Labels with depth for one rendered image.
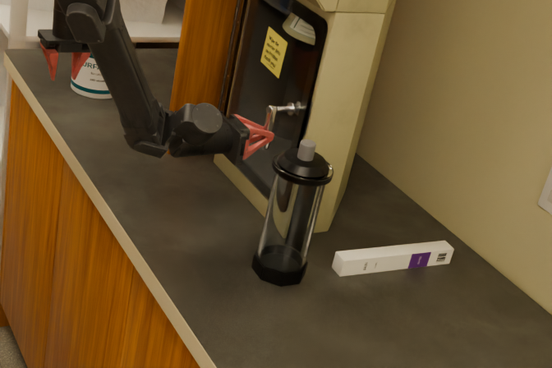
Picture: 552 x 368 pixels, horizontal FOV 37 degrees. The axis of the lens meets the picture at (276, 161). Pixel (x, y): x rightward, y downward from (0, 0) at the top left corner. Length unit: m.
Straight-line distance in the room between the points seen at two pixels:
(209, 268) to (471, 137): 0.66
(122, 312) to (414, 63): 0.86
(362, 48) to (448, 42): 0.38
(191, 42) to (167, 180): 0.30
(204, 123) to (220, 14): 0.45
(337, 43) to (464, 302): 0.55
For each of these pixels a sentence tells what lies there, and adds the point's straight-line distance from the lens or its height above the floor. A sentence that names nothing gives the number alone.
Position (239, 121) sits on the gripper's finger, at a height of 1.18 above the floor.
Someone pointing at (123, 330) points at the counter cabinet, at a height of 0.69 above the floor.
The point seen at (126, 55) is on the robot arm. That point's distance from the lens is 1.27.
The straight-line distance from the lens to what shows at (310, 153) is 1.44.
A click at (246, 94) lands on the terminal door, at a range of 1.73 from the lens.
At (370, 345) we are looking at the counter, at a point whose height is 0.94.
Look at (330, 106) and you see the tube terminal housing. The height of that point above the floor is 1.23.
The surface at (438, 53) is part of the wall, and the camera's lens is 1.92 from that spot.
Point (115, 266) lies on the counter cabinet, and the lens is 1.76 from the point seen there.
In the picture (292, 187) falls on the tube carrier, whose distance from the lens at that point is 1.43.
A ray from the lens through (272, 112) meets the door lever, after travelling 1.56.
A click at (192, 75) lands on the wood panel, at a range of 1.84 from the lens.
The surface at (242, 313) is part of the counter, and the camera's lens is 1.45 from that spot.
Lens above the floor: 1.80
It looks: 26 degrees down
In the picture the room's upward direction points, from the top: 12 degrees clockwise
